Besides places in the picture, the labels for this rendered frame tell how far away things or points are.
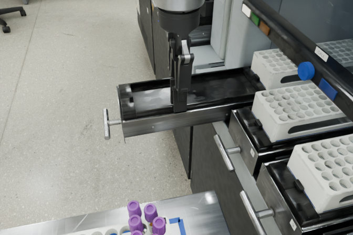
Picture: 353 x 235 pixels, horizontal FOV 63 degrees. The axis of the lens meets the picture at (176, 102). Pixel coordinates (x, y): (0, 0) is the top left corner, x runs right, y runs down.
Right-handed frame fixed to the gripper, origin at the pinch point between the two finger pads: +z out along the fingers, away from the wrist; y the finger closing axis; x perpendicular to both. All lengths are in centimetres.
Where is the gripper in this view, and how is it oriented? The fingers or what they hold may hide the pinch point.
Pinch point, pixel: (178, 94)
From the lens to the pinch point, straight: 64.0
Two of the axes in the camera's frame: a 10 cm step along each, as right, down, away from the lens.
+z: 0.0, 7.6, 6.5
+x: -9.7, 1.5, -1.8
